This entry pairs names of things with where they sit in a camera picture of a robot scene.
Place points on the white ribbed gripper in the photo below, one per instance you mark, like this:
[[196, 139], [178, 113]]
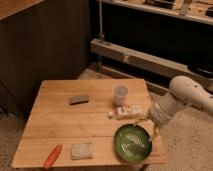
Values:
[[161, 112]]

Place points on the clear plastic bottle white label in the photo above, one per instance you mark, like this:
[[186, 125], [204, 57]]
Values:
[[123, 112]]

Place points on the green ceramic bowl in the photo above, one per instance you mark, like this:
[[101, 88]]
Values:
[[132, 143]]

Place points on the translucent plastic cup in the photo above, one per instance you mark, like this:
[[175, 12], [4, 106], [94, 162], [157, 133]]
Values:
[[120, 93]]

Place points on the wooden folding table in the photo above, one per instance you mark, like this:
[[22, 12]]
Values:
[[53, 121]]

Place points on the beige scouring sponge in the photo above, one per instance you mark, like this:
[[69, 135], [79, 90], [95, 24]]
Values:
[[82, 151]]

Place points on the dark grey sponge block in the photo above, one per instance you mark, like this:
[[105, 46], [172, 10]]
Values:
[[78, 99]]

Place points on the wooden shelf unit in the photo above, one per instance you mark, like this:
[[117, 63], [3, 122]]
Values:
[[161, 46]]

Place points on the orange carrot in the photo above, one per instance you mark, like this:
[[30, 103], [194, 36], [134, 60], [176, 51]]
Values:
[[52, 157]]

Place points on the metal vertical pole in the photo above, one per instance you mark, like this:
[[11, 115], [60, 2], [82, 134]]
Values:
[[101, 34]]

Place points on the dark wooden cabinet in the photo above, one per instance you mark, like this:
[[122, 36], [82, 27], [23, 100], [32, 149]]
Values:
[[49, 41]]

